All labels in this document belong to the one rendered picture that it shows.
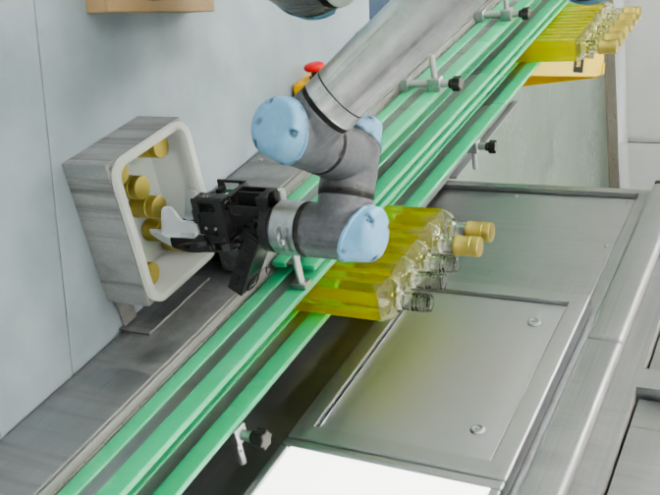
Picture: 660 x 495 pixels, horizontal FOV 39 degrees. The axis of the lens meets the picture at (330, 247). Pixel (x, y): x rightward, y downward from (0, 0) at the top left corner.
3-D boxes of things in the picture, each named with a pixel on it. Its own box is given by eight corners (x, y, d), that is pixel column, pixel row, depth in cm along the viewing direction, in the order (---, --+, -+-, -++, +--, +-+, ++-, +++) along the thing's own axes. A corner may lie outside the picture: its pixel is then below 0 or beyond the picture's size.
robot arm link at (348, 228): (396, 205, 125) (388, 268, 124) (324, 200, 130) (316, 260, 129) (371, 194, 118) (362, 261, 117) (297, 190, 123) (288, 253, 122)
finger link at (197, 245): (179, 226, 136) (233, 226, 133) (182, 237, 136) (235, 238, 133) (164, 241, 132) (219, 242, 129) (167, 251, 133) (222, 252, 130)
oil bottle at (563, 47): (505, 63, 244) (615, 61, 230) (503, 42, 241) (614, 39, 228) (512, 56, 248) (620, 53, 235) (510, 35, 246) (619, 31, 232)
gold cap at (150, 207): (126, 199, 135) (149, 200, 133) (140, 190, 138) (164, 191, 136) (132, 221, 137) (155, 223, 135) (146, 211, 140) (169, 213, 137)
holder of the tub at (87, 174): (117, 332, 139) (158, 338, 135) (61, 163, 126) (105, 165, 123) (183, 273, 152) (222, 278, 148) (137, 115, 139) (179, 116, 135)
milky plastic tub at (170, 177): (109, 302, 136) (155, 309, 132) (62, 163, 126) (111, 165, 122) (177, 245, 149) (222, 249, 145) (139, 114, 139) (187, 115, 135)
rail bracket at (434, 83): (396, 93, 188) (458, 93, 182) (390, 58, 185) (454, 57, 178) (404, 86, 191) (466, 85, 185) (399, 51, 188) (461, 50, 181)
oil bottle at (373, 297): (279, 309, 154) (397, 325, 144) (272, 280, 152) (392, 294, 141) (296, 292, 158) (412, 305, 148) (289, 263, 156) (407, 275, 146)
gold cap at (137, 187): (107, 180, 132) (132, 182, 130) (123, 169, 134) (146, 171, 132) (115, 202, 133) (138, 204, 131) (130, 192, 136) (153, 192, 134)
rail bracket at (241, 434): (191, 462, 136) (268, 479, 130) (179, 424, 133) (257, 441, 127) (205, 444, 139) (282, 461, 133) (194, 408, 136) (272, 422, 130)
